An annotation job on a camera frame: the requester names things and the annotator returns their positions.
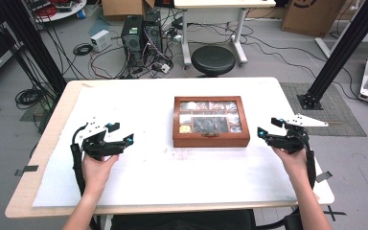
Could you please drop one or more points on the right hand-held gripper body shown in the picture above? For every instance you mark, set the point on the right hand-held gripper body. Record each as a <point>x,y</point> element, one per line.
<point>289,142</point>

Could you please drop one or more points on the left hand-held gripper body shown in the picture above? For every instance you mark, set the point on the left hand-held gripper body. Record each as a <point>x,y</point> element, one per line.
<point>100,147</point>

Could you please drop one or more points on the wooden box with glass lid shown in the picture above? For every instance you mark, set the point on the wooden box with glass lid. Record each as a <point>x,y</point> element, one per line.
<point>211,140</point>

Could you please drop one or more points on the person's right hand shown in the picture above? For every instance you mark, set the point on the person's right hand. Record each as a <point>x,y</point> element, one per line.
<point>295,166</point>

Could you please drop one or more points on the person's left hand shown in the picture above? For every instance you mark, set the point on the person's left hand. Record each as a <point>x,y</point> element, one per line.
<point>96,174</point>

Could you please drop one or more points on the black tape strip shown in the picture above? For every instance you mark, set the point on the black tape strip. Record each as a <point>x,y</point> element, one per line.
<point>28,169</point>
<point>324,176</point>

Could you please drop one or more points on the white foam mat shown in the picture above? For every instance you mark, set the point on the white foam mat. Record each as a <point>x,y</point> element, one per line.
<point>159,179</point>

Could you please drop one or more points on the grey floor mat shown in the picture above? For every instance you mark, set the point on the grey floor mat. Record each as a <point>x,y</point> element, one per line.
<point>341,105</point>

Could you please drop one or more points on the black tape cross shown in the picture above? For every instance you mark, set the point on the black tape cross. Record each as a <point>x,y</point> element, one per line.
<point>332,213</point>

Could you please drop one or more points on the black computer tower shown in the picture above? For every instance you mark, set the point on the black computer tower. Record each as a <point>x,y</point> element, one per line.
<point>131,41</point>

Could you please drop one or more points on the black round stool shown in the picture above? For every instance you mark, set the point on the black round stool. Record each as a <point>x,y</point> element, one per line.
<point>213,60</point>

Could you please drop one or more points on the small white box device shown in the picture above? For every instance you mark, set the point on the small white box device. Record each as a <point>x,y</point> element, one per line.
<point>100,40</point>

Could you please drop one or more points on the black metal stand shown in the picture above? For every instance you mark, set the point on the black metal stand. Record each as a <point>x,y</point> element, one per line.
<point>341,51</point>
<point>35,44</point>

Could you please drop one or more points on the person's dark lap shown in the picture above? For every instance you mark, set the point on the person's dark lap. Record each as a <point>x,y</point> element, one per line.
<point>185,222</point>

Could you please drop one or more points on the large cardboard box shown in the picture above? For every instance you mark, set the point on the large cardboard box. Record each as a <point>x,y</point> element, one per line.
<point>313,16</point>

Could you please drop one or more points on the small cardboard box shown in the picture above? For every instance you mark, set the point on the small cardboard box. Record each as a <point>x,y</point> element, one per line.
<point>124,7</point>

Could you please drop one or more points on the white round table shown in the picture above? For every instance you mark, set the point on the white round table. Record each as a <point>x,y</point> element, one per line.
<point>64,14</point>

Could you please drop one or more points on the white desk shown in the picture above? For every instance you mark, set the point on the white desk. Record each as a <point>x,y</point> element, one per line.
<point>223,3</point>

